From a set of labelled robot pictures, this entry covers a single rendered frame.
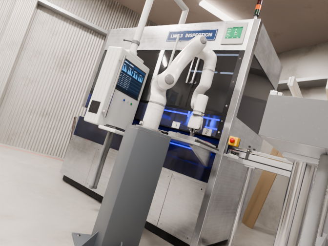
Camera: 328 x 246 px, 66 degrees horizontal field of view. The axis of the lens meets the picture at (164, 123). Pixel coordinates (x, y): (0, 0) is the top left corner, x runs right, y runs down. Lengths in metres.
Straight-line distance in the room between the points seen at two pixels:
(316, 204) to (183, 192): 1.82
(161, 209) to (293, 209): 1.84
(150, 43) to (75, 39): 2.85
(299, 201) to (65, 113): 5.09
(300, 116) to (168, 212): 1.97
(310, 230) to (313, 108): 0.21
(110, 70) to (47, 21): 3.43
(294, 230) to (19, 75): 5.24
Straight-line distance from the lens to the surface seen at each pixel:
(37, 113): 5.46
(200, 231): 2.23
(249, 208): 4.65
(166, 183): 2.40
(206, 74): 1.96
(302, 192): 0.67
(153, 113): 1.73
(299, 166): 0.68
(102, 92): 2.41
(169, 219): 2.38
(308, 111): 0.52
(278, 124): 0.52
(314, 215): 0.54
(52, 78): 5.50
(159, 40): 3.01
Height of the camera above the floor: 0.76
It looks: 6 degrees up
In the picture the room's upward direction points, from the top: 17 degrees clockwise
